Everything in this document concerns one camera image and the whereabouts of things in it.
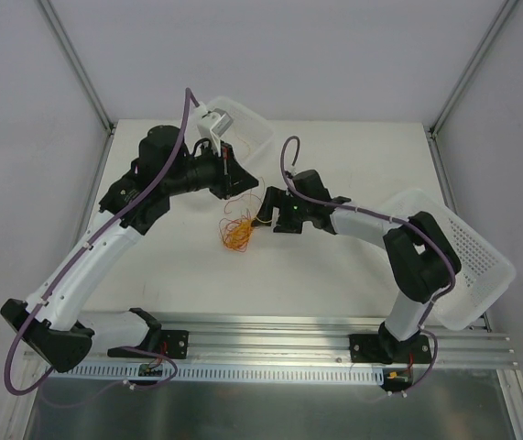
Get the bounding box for orange yellow cable pile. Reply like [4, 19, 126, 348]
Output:
[217, 192, 267, 254]

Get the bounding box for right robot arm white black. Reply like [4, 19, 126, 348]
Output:
[253, 170, 462, 364]

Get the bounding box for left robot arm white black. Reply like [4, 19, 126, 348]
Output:
[1, 125, 259, 373]

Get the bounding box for white left plastic basket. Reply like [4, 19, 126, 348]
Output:
[207, 96, 275, 171]

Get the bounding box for white plastic basket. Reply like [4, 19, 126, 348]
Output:
[380, 189, 517, 331]
[207, 96, 275, 171]

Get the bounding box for white right plastic basket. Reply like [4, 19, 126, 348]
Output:
[380, 189, 517, 331]

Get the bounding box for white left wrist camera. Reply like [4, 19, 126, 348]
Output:
[192, 104, 234, 155]

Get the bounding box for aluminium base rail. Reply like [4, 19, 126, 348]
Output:
[154, 313, 519, 370]

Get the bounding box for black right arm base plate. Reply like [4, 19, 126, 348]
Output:
[348, 333, 432, 365]

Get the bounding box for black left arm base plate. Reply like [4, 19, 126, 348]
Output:
[107, 329, 190, 359]

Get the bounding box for aluminium frame post right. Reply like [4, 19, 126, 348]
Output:
[429, 0, 522, 140]

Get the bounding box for aluminium frame post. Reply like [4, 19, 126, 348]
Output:
[429, 0, 522, 140]
[35, 0, 114, 133]

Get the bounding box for white slotted cable duct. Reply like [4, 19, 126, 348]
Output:
[51, 361, 384, 386]

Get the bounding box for aluminium frame post left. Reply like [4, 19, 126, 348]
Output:
[35, 0, 114, 133]

